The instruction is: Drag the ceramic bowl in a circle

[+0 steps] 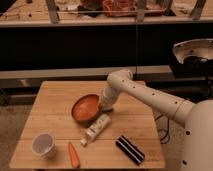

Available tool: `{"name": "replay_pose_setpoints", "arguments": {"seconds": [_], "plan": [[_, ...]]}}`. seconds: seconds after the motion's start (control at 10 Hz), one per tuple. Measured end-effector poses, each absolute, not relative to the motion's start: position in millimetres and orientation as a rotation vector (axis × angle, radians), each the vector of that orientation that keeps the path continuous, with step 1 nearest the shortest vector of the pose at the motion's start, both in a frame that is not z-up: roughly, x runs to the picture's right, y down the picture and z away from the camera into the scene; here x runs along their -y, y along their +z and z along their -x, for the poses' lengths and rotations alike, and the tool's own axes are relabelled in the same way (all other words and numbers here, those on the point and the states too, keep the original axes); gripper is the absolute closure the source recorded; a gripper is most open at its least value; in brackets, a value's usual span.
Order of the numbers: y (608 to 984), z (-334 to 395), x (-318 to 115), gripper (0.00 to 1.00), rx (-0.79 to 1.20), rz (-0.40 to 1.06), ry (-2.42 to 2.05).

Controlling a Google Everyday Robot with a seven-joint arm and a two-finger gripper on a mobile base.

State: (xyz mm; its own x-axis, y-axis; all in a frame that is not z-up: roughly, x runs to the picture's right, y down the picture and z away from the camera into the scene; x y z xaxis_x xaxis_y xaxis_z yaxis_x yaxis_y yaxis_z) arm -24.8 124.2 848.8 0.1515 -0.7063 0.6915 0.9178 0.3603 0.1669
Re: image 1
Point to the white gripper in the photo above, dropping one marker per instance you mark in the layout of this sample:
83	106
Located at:
108	98

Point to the orange ceramic bowl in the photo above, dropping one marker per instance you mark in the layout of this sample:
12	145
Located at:
86	108

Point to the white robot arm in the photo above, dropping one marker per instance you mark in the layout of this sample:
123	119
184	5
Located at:
195	118

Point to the clear plastic bottle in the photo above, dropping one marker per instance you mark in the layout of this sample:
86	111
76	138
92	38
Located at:
95	129

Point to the wooden table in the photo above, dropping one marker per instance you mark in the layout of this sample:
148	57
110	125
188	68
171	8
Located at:
51	113

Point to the black striped rectangular box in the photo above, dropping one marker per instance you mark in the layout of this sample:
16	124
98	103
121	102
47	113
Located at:
130	150

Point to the orange carrot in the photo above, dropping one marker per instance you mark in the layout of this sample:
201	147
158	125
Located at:
75	162

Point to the white paper cup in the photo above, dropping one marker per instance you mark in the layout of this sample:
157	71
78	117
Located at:
43	145

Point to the orange object on shelf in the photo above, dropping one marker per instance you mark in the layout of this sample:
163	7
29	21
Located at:
118	8

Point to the white dome device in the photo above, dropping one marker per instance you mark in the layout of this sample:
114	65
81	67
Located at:
193	58

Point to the long metal shelf rail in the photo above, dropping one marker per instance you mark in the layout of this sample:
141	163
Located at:
78	72

